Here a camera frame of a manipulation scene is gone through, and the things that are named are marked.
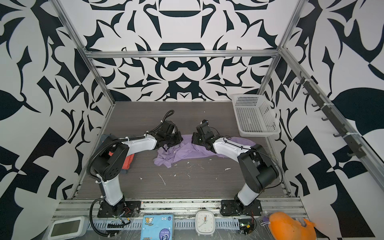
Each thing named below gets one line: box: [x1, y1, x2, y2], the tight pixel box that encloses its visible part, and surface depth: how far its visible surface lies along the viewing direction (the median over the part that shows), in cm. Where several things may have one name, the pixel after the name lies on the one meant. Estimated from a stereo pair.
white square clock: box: [195, 210, 216, 236], surface depth 70 cm
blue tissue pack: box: [140, 214, 174, 240], surface depth 66 cm
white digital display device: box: [48, 216, 89, 240], surface depth 67 cm
